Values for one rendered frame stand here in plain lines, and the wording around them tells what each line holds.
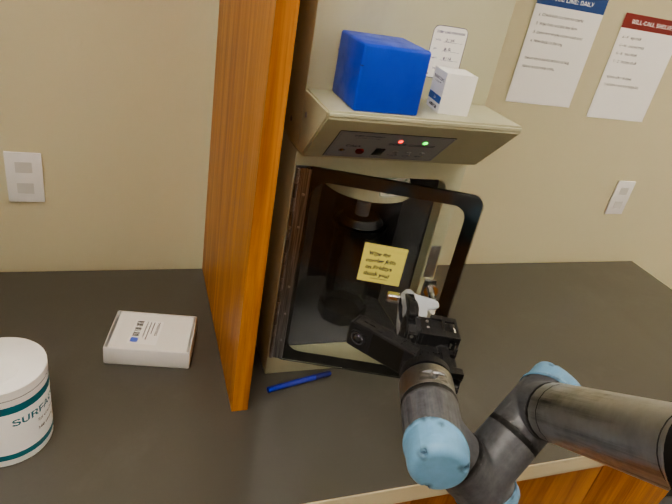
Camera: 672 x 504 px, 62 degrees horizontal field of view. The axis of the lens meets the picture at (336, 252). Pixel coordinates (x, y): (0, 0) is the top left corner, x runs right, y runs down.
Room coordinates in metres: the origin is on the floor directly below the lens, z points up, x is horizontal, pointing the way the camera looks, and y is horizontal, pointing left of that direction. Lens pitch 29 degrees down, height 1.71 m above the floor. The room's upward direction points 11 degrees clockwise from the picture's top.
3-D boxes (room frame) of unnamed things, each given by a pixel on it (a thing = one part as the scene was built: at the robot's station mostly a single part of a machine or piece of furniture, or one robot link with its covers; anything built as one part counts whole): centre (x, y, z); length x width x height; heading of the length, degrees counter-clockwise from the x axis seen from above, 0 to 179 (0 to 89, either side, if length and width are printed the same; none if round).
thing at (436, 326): (0.67, -0.16, 1.20); 0.12 x 0.09 x 0.08; 3
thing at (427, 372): (0.59, -0.16, 1.20); 0.08 x 0.05 x 0.08; 93
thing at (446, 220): (0.85, -0.07, 1.19); 0.30 x 0.01 x 0.40; 93
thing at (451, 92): (0.88, -0.13, 1.54); 0.05 x 0.05 x 0.06; 17
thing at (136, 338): (0.87, 0.33, 0.96); 0.16 x 0.12 x 0.04; 101
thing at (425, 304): (0.78, -0.15, 1.22); 0.09 x 0.06 x 0.03; 3
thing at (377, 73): (0.83, -0.01, 1.56); 0.10 x 0.10 x 0.09; 23
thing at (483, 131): (0.86, -0.08, 1.46); 0.32 x 0.11 x 0.10; 113
